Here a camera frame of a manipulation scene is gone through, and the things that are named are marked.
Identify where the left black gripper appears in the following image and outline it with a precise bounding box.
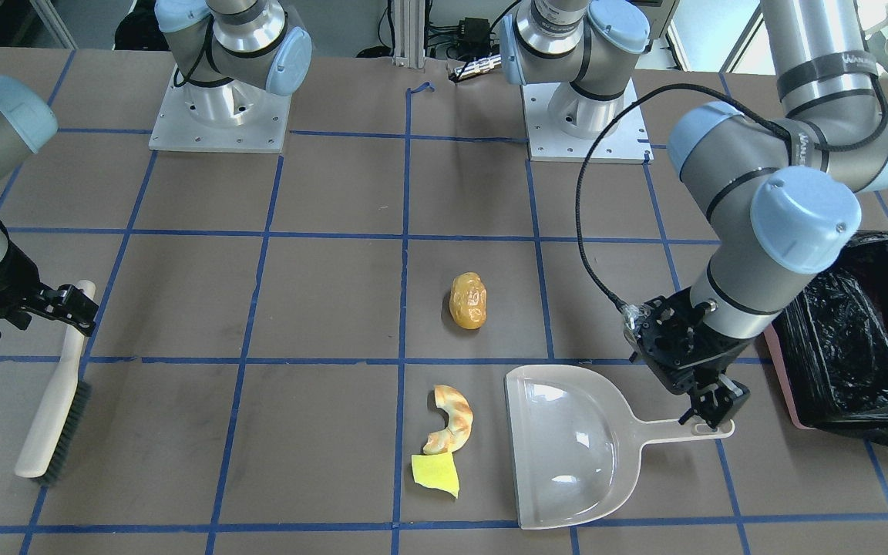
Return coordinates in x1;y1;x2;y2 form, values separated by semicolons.
623;295;750;429

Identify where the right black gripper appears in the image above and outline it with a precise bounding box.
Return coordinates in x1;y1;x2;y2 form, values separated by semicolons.
0;247;98;338

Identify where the beige hand brush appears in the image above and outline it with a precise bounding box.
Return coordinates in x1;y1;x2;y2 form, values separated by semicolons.
14;280;97;486

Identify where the beige plastic dustpan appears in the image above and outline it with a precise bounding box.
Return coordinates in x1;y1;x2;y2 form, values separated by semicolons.
505;365;735;530

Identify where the croissant piece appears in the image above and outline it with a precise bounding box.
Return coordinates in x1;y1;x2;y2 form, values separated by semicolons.
422;384;473;456

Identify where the golden bread roll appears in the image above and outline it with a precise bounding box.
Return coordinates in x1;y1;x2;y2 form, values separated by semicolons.
449;271;487;330

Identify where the yellow sponge piece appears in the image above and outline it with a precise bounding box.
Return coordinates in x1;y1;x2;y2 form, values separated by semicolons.
410;451;459;499

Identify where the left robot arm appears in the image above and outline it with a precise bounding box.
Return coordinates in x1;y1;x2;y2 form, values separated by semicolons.
602;1;888;429

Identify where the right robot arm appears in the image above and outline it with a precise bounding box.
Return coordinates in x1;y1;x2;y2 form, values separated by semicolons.
0;1;313;338

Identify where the black lined trash bin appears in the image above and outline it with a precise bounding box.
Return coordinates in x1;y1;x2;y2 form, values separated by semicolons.
765;230;888;447

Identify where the silver connector plug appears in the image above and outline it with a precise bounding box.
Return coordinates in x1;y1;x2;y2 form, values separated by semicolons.
448;54;503;83

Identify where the black braided cable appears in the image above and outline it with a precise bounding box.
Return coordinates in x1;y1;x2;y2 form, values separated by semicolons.
576;82;792;313

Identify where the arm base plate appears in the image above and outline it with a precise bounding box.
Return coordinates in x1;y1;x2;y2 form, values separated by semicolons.
521;81;653;164
149;66;293;154

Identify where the aluminium frame post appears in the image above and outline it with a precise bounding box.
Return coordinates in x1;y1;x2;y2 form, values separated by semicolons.
388;0;429;70

